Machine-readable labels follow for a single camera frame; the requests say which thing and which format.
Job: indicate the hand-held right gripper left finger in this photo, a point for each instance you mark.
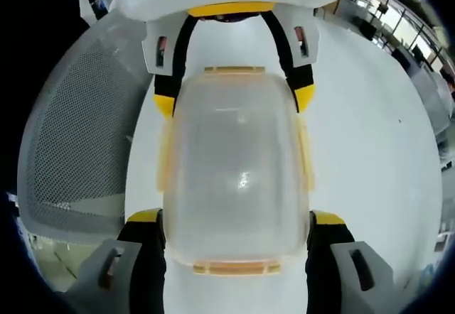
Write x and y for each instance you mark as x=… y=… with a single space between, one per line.
x=142 y=268

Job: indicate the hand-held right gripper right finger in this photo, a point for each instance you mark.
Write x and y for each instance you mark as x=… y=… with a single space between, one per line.
x=327 y=268

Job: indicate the clear plastic box orange buckles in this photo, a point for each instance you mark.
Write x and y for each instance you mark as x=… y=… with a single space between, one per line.
x=234 y=150

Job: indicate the background office desks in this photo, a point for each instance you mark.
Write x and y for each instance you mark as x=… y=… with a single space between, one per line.
x=401 y=26

